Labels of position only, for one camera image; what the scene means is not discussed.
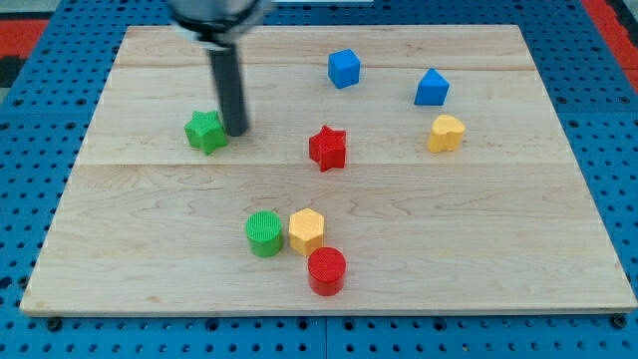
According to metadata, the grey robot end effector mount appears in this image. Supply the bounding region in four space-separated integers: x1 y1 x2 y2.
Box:
166 0 273 49

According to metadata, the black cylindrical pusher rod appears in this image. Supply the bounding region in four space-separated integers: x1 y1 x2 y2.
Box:
208 45 249 137

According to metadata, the green star block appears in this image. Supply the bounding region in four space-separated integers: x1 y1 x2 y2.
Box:
183 111 227 156

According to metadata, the red star block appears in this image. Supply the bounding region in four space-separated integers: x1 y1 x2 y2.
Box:
309 126 347 172

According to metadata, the blue cube block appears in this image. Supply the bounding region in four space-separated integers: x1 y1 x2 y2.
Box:
328 48 361 89

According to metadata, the green cylinder block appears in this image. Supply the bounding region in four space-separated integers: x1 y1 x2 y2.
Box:
245 210 283 257

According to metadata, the yellow hexagon block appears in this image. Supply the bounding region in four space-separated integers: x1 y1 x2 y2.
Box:
288 208 325 256

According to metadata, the blue triangular prism block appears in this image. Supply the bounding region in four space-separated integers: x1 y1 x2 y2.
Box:
414 68 450 106

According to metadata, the red cylinder block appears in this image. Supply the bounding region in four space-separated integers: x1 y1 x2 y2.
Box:
307 246 347 296

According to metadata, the yellow heart block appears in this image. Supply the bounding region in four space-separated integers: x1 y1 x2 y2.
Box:
427 115 466 154

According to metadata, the light wooden board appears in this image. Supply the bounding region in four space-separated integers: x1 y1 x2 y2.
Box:
21 25 637 317

